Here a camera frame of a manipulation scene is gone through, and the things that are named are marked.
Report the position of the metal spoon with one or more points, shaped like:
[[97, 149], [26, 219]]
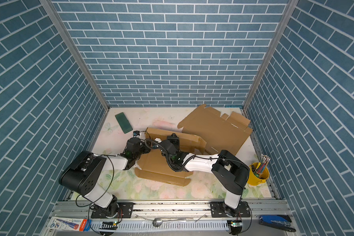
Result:
[[158, 222]]

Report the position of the green sponge block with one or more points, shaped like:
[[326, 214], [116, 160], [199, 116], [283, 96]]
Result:
[[124, 123]]

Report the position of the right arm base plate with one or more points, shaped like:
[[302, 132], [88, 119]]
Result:
[[221, 210]]

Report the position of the cardboard box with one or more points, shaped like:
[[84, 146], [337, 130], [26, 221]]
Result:
[[165, 162], [221, 132]]

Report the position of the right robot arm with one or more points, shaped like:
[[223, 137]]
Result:
[[232, 173]]

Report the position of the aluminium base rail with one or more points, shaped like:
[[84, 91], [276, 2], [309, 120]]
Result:
[[243, 226]]

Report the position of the white printed package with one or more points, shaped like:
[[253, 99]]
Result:
[[69, 224]]

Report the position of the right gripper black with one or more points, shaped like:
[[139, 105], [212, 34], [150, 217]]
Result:
[[175, 140]]

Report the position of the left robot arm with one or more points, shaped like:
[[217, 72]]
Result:
[[82, 174]]

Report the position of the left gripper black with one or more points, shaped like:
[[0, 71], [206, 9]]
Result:
[[147, 149]]

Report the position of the white slotted cable duct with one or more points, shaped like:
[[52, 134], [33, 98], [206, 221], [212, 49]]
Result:
[[146, 226]]

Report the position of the blue black pliers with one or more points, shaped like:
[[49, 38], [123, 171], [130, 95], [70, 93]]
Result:
[[280, 222]]

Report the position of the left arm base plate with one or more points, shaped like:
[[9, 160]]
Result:
[[114, 210]]

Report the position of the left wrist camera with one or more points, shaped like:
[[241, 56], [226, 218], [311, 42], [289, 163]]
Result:
[[136, 134]]

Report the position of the yellow pencil cup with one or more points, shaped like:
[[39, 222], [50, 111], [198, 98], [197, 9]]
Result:
[[259, 172]]

